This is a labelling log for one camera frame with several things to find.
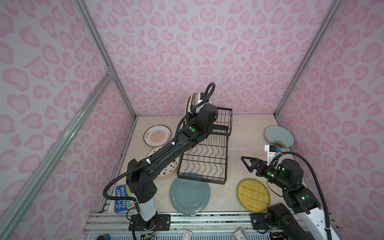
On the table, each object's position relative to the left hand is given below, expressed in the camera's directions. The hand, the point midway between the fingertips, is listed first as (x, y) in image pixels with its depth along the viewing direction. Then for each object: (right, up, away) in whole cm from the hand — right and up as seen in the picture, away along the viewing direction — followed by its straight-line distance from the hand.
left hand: (195, 104), depth 74 cm
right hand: (+23, -26, -5) cm, 35 cm away
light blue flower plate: (+60, -18, +34) cm, 71 cm away
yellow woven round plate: (+31, -48, +7) cm, 57 cm away
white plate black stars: (-14, -37, +17) cm, 43 cm away
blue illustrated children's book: (-39, -52, +3) cm, 64 cm away
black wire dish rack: (+7, -32, +19) cm, 38 cm away
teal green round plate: (-3, -48, +6) cm, 49 cm away
